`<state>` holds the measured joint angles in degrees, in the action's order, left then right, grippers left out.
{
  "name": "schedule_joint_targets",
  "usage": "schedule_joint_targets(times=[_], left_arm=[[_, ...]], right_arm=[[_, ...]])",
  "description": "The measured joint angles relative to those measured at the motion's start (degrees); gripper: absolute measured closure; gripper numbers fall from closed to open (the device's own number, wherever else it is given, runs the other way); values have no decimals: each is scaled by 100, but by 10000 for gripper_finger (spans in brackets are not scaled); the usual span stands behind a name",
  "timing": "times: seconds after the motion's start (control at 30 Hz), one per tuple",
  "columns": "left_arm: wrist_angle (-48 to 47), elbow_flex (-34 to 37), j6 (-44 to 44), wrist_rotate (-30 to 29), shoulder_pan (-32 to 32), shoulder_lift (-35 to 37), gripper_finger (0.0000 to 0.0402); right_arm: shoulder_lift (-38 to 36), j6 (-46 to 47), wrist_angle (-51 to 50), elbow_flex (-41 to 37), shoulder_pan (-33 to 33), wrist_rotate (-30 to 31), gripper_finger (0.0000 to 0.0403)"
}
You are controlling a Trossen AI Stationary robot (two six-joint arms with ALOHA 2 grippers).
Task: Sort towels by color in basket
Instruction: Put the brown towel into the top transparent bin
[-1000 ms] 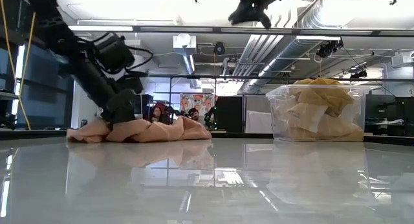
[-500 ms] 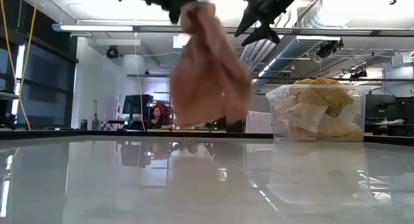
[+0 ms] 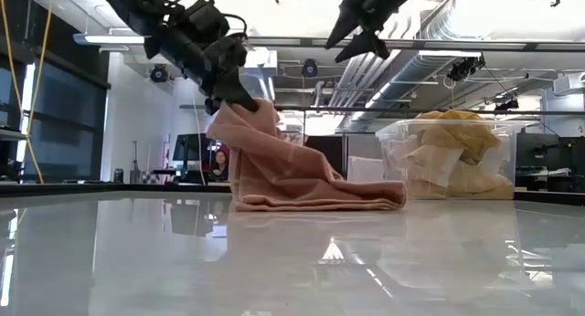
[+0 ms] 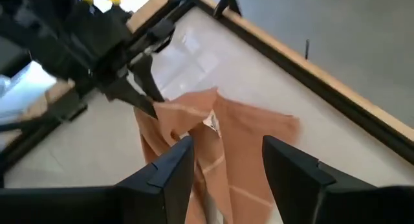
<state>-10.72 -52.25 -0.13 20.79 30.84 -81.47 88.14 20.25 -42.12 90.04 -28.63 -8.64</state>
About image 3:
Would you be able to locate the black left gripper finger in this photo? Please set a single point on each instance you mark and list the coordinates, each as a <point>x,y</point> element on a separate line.
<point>237,94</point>
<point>212,107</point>

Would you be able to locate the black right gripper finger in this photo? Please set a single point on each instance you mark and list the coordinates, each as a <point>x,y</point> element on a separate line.
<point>363,46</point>
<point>345,26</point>

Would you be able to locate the pink towel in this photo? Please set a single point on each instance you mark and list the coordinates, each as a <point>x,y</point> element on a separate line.
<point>283,179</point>

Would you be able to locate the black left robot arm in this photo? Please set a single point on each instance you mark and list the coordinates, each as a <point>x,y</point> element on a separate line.
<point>132,7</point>

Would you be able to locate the clear plastic bin yellow towels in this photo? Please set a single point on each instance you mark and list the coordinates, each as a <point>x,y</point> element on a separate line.
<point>388,142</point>

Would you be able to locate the black computer monitor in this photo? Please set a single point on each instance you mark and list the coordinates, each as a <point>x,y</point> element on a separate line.
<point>192,147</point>

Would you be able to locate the person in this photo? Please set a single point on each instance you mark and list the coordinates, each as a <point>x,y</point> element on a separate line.
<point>220,163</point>

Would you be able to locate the long ceiling light fixture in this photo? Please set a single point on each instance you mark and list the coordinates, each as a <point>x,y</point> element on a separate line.
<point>109,39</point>

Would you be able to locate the black ceiling-mounted device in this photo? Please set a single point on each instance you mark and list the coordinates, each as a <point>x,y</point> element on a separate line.
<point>464,69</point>

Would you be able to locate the dark office partition panel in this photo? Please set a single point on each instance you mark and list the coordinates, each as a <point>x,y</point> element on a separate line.
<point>324,154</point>

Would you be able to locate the black drink can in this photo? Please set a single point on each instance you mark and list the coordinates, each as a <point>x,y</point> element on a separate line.
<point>118,175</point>

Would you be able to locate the white box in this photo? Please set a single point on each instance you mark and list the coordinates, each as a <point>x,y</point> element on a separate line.
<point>365,170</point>

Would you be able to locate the beige yellow towel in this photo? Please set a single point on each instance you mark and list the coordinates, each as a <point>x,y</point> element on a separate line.
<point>461,133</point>
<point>432,167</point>
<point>480,183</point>

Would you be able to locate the dark desk with equipment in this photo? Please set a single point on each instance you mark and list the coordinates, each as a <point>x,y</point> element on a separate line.
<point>548,161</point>

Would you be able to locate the round black ceiling camera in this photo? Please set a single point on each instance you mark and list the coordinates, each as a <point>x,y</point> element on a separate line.
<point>159,74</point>
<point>310,68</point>

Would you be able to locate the silver ceiling air duct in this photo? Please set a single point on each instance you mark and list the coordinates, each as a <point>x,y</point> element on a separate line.
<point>402,74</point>

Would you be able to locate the black overhead frame bar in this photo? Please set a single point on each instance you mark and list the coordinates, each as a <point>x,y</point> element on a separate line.
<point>457,45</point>

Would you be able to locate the black table edge rail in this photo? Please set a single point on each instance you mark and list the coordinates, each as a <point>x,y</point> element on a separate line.
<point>91,188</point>

